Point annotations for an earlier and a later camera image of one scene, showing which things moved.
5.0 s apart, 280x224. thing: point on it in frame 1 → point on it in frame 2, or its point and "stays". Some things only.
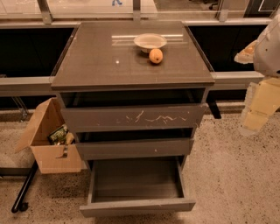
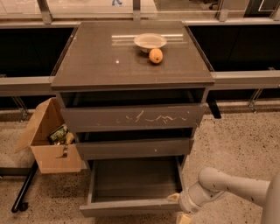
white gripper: (269, 52) → (185, 201)
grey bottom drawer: (129, 186) stays
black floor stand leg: (18, 204) stays
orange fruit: (156, 56) stays
